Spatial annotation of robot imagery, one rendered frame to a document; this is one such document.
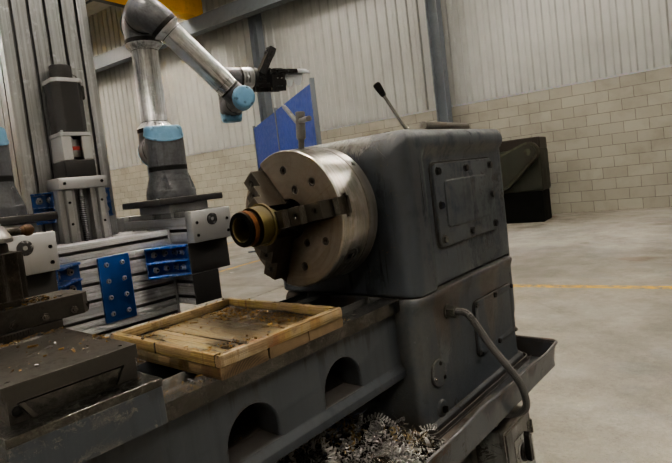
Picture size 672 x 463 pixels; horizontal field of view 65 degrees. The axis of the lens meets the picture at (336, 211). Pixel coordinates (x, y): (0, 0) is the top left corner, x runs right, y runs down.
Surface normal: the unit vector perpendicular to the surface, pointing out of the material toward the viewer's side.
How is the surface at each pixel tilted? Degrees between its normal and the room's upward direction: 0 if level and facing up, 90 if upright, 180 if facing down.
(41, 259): 90
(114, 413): 88
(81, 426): 88
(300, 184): 90
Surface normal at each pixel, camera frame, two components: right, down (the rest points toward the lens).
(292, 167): -0.65, 0.12
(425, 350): 0.76, -0.05
